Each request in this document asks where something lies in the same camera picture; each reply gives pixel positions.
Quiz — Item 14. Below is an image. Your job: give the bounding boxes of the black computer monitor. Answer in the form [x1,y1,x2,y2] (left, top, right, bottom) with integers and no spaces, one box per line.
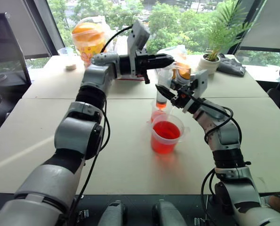
[0,13,32,88]

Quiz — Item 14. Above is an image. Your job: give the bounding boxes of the grey rounded shape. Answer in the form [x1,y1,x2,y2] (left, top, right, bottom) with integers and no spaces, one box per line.
[98,200,128,226]
[152,199,187,226]

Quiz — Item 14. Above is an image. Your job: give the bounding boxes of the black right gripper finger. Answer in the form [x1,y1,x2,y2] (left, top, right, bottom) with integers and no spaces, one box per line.
[155,84,178,103]
[170,81,186,91]

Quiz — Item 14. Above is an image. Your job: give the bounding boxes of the small clear measuring cup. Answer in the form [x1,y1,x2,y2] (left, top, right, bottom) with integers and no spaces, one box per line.
[150,98,173,124]

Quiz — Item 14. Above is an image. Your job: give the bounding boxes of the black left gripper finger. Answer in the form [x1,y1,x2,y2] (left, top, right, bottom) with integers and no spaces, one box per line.
[153,61,174,71]
[152,54,175,63]

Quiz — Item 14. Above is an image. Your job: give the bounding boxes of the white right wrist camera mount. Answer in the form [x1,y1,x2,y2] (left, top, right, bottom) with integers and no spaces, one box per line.
[189,69,209,101]

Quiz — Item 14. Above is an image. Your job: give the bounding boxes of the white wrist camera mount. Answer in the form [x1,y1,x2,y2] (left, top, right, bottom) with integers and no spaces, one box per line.
[127,19,151,76]
[189,69,209,101]

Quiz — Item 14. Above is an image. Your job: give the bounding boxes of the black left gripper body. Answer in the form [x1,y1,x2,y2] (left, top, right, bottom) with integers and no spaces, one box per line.
[134,50,155,85]

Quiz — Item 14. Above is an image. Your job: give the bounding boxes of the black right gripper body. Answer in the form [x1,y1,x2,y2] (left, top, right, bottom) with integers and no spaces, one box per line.
[170,80,199,110]

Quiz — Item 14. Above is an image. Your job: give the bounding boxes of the potted green palm plant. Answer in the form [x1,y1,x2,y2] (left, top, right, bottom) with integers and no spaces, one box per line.
[197,0,256,75]

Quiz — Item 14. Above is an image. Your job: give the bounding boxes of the empty clear plastic cup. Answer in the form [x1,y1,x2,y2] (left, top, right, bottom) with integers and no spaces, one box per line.
[57,47,76,57]

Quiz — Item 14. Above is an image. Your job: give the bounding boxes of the clear plastic syringe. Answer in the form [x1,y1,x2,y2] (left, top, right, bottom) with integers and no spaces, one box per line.
[155,67,175,111]

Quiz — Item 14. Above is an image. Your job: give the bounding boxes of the orange and white package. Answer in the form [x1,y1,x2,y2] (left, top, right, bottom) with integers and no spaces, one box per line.
[157,44,196,85]

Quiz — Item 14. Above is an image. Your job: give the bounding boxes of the large clear measuring cup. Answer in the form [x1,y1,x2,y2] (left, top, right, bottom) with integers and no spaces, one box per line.
[147,114,191,155]

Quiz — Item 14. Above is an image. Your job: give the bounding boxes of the grey cloth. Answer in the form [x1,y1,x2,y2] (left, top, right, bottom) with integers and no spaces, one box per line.
[216,53,246,77]

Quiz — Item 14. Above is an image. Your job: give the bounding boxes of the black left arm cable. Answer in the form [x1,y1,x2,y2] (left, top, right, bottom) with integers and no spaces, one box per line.
[75,24,134,212]

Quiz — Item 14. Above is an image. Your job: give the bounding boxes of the orange snack bag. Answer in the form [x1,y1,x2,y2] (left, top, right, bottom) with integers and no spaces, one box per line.
[71,17,112,69]

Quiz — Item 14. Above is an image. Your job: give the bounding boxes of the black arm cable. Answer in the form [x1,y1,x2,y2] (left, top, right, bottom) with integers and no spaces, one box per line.
[192,97,243,212]
[75,24,134,212]

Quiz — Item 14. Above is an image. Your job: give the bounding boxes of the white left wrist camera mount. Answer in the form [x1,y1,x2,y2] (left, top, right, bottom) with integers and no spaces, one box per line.
[127,19,151,76]

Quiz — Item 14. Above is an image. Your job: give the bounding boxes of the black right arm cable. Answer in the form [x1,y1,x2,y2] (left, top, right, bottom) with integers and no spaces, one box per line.
[192,97,243,212]

